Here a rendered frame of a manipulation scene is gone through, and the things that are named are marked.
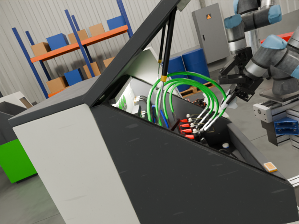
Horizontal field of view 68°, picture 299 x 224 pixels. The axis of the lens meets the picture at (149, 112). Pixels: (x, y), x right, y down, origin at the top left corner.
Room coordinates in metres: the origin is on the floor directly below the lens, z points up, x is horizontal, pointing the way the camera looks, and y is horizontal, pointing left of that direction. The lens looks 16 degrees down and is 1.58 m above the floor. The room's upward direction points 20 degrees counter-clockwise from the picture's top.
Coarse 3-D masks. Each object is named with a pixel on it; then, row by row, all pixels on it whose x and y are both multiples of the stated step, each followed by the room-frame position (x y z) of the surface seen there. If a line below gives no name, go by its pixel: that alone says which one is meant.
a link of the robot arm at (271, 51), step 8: (264, 40) 0.83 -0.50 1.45; (272, 40) 0.79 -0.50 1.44; (280, 40) 0.78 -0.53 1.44; (264, 48) 0.81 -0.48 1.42; (272, 48) 0.79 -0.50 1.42; (280, 48) 0.78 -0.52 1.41; (256, 56) 0.83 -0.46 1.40; (264, 56) 0.81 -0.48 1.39; (272, 56) 0.79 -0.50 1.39; (280, 56) 0.78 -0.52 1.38; (264, 64) 0.81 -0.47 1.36; (272, 64) 0.81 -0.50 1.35
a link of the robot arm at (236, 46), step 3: (243, 39) 1.00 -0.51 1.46; (231, 42) 1.07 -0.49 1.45; (234, 42) 1.01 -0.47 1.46; (237, 42) 1.00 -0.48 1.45; (240, 42) 1.00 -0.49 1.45; (243, 42) 1.00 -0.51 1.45; (231, 45) 1.02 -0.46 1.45; (234, 45) 1.01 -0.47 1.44; (237, 45) 1.00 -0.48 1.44; (240, 45) 1.00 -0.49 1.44; (243, 45) 1.00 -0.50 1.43; (246, 45) 1.01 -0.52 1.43; (231, 48) 1.03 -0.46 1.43; (234, 48) 1.01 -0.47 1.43; (237, 48) 1.00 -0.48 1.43; (240, 48) 1.00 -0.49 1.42; (243, 48) 1.01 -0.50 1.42; (234, 51) 1.02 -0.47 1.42
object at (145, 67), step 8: (152, 48) 1.92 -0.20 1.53; (144, 56) 1.38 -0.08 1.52; (152, 56) 1.37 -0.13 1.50; (136, 64) 1.39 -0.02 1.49; (144, 64) 1.38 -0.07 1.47; (152, 64) 1.38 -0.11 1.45; (128, 72) 1.40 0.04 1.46; (136, 72) 1.39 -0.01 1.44; (144, 72) 1.38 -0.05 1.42; (152, 72) 1.38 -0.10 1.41; (160, 72) 1.37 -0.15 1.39; (144, 80) 1.39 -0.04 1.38; (152, 80) 1.38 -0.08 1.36
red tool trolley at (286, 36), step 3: (285, 33) 4.55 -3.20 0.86; (288, 33) 4.42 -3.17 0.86; (291, 33) 4.29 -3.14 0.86; (279, 36) 4.42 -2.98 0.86; (282, 36) 4.31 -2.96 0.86; (285, 36) 4.19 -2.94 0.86; (288, 36) 4.12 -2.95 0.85; (264, 39) 4.76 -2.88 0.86; (285, 39) 4.17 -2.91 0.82; (288, 39) 4.12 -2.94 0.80; (261, 42) 4.60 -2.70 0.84; (267, 78) 4.64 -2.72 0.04; (270, 78) 4.60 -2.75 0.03
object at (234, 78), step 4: (220, 76) 0.93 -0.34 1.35; (224, 76) 0.92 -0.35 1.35; (228, 76) 0.91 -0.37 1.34; (232, 76) 0.90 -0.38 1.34; (236, 76) 0.90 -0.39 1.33; (240, 76) 0.89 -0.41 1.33; (244, 76) 0.88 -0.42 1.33; (220, 80) 0.91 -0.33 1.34; (224, 80) 0.90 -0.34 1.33; (228, 80) 0.90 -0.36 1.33; (232, 80) 0.89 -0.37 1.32; (236, 80) 0.88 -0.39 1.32; (240, 80) 0.88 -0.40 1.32; (244, 80) 0.87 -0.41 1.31; (220, 84) 0.91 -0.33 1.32
